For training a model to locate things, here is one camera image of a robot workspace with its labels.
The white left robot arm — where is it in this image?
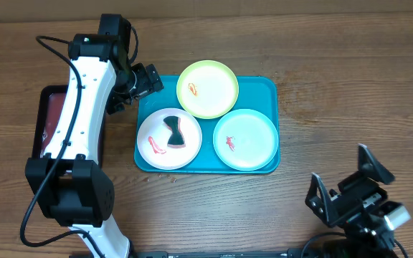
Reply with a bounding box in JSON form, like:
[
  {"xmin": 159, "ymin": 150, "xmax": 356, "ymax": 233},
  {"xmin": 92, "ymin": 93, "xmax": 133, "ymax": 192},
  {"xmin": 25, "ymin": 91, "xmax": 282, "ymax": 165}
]
[{"xmin": 25, "ymin": 14, "xmax": 163, "ymax": 257}]

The light blue plate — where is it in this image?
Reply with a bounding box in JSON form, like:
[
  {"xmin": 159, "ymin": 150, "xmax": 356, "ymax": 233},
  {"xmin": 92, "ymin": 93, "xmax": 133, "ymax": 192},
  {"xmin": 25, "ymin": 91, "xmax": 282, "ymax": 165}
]
[{"xmin": 213, "ymin": 109, "xmax": 279, "ymax": 172}]

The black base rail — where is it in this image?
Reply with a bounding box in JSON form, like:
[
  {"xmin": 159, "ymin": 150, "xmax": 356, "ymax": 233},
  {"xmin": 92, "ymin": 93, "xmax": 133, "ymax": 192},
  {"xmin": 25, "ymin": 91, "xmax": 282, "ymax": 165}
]
[{"xmin": 69, "ymin": 247, "xmax": 336, "ymax": 258}]

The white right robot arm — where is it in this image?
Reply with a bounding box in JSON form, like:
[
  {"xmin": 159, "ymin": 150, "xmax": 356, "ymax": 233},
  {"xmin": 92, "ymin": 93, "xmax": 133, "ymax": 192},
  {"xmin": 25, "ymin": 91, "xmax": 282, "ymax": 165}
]
[{"xmin": 299, "ymin": 143, "xmax": 411, "ymax": 257}]

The white plate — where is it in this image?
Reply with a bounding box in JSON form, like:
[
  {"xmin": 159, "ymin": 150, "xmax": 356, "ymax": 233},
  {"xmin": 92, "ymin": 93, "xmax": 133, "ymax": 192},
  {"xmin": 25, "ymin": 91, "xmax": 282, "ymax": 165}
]
[{"xmin": 136, "ymin": 108, "xmax": 202, "ymax": 170}]

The yellow-green plate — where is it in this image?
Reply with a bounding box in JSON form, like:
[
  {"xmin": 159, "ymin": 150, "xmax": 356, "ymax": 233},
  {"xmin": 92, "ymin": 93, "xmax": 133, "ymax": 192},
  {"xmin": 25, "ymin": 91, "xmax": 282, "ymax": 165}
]
[{"xmin": 176, "ymin": 60, "xmax": 239, "ymax": 119}]

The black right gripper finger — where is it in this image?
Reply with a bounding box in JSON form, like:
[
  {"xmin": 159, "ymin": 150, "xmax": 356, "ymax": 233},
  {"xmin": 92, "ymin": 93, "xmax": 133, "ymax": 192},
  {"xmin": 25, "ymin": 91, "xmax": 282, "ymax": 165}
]
[
  {"xmin": 358, "ymin": 143, "xmax": 395, "ymax": 185},
  {"xmin": 305, "ymin": 173, "xmax": 336, "ymax": 222}
]

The dark red water tray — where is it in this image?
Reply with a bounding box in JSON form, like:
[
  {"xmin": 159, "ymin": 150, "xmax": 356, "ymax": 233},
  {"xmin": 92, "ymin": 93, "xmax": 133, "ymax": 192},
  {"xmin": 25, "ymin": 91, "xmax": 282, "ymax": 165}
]
[{"xmin": 30, "ymin": 84, "xmax": 107, "ymax": 169}]

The black and pink sponge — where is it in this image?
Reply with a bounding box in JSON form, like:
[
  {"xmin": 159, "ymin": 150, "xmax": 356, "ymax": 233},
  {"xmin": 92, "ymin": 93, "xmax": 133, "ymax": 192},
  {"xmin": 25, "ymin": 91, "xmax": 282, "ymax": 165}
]
[{"xmin": 163, "ymin": 115, "xmax": 186, "ymax": 148}]

